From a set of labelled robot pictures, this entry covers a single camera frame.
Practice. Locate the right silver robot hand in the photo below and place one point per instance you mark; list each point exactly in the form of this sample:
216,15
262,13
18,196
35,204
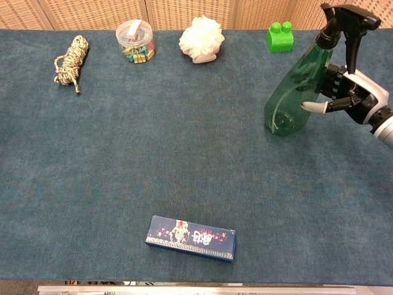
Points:
365,95

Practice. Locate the green spray bottle black trigger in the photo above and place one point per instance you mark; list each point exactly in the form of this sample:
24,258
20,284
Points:
291,92

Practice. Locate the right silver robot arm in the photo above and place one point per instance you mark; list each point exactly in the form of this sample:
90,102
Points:
385,127

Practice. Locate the green toy building block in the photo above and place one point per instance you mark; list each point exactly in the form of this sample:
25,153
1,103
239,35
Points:
279,38

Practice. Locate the white mesh bath loofah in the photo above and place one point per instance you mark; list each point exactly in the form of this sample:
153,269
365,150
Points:
201,40

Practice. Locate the blue felt table cloth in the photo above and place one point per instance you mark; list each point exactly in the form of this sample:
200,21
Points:
153,153

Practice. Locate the blue printed cardboard box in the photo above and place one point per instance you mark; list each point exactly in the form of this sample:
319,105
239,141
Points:
190,238

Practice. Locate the clear jar of binder clips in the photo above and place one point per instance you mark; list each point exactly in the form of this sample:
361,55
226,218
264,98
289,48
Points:
135,43

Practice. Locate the woven rattan folding screen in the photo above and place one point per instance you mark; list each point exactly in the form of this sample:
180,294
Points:
92,12

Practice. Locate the aluminium frame rail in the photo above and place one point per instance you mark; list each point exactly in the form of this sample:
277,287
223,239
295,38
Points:
196,290

